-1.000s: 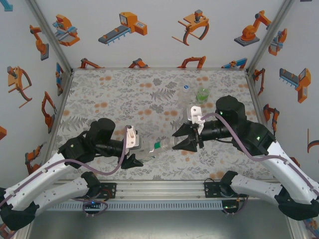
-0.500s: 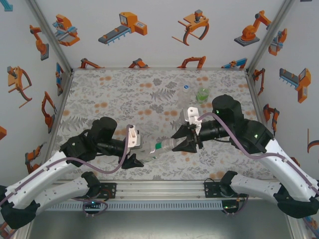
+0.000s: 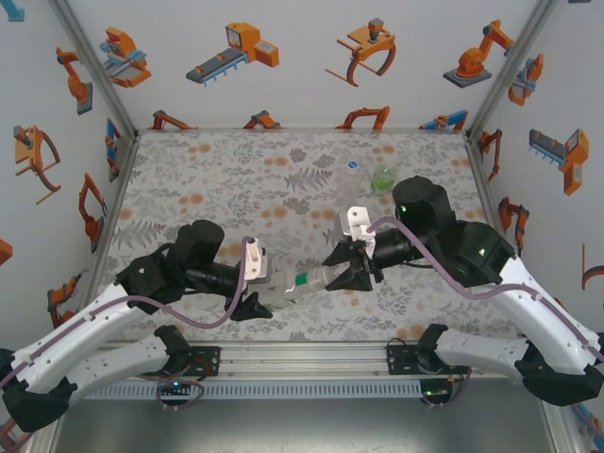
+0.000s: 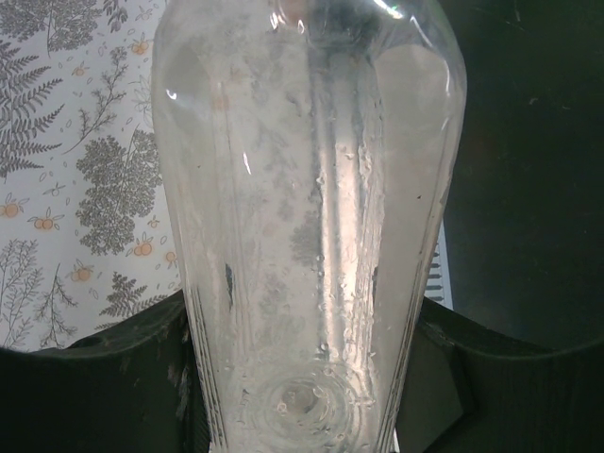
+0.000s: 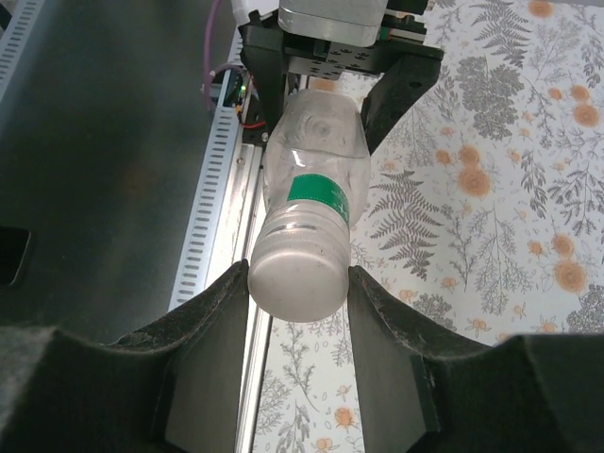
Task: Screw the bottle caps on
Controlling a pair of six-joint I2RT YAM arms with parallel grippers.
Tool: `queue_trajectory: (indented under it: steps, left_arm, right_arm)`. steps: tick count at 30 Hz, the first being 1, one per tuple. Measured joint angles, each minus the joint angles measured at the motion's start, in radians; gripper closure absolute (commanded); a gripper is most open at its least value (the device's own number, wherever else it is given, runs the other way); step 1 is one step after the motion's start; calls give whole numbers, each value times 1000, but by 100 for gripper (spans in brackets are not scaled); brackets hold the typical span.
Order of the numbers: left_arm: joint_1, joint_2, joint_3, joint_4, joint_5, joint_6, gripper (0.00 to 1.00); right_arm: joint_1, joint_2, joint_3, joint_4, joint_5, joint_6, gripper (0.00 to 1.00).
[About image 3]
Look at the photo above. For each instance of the aluminium frame post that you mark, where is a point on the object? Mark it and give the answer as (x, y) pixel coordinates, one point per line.
(561, 434)
(96, 66)
(509, 66)
(47, 441)

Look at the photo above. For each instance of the slim bottle white green label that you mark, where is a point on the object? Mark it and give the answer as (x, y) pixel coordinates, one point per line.
(313, 279)

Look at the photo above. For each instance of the floral table mat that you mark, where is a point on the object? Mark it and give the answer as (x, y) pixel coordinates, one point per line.
(212, 156)

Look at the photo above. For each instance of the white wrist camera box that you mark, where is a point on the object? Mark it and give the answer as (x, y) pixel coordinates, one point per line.
(255, 259)
(357, 219)

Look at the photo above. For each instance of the green label soda water bottle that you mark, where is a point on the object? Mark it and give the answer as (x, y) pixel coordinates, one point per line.
(382, 184)

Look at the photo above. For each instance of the circuit board with green light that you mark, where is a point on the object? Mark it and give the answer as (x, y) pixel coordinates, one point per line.
(175, 384)
(431, 391)

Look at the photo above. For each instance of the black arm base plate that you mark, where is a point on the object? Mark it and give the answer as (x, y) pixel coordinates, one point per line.
(213, 361)
(396, 361)

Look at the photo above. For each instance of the clear unlabelled plastic bottle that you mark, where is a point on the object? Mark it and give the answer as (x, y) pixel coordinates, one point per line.
(351, 189)

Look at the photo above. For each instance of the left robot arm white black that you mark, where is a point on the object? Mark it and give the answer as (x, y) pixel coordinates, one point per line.
(71, 340)

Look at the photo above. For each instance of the grey metal panel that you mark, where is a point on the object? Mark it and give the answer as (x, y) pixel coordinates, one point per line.
(302, 429)

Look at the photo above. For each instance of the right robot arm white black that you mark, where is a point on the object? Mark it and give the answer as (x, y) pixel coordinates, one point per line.
(542, 316)

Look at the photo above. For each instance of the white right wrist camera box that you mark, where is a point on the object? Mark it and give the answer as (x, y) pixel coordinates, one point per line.
(357, 219)

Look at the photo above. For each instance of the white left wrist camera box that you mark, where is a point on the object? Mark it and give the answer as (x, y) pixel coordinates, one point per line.
(255, 259)

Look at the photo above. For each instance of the wide aluminium frame beam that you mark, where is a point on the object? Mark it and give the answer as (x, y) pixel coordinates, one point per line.
(307, 358)

